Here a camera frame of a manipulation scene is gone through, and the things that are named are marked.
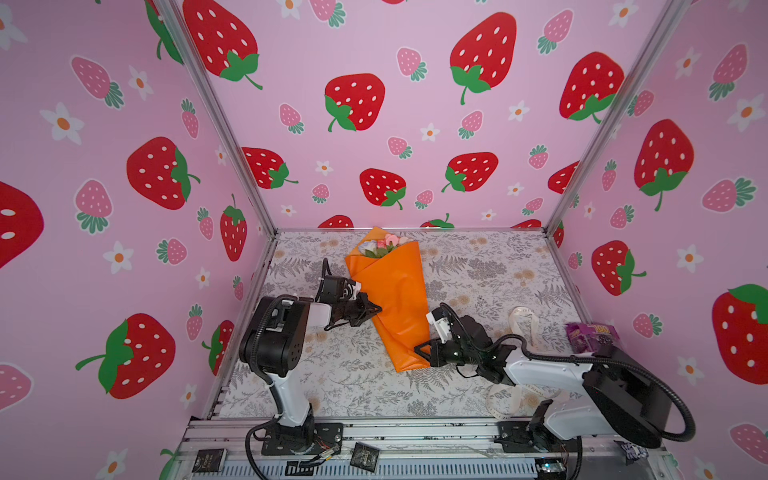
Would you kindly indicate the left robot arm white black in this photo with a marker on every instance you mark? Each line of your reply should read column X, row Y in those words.
column 273, row 342

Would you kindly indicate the orange wrapping paper sheet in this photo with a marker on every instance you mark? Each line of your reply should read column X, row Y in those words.
column 395, row 281

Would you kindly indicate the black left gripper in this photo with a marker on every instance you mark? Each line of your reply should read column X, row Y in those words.
column 363, row 312

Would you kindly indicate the black square tag left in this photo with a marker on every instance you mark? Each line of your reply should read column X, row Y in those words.
column 209, row 461

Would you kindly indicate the black square tag middle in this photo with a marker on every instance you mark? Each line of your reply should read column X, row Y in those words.
column 365, row 457

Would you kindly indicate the pink fake rose stem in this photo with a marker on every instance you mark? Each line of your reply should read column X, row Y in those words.
column 391, row 241

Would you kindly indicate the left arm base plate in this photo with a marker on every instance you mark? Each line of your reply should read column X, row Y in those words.
column 312, row 439

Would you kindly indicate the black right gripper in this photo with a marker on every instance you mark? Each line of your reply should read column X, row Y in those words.
column 433, row 350

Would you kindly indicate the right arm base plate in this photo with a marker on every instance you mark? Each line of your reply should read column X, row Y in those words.
column 516, row 435

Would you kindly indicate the white fake rose stem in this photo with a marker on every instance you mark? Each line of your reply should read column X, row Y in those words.
column 369, row 248

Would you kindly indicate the left aluminium corner post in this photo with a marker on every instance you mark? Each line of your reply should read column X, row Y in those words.
column 180, row 35

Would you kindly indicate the right aluminium corner post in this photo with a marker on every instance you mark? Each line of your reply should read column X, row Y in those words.
column 662, row 31

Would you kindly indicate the aluminium corner post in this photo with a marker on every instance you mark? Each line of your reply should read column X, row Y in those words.
column 180, row 35
column 662, row 31

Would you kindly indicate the purple snack bag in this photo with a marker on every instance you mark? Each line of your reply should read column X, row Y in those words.
column 585, row 337

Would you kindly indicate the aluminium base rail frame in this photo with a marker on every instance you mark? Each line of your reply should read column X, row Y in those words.
column 412, row 448

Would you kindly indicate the black square tag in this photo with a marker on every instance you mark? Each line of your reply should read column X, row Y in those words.
column 209, row 461
column 365, row 457

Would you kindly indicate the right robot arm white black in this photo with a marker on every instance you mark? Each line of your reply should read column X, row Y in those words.
column 615, row 396

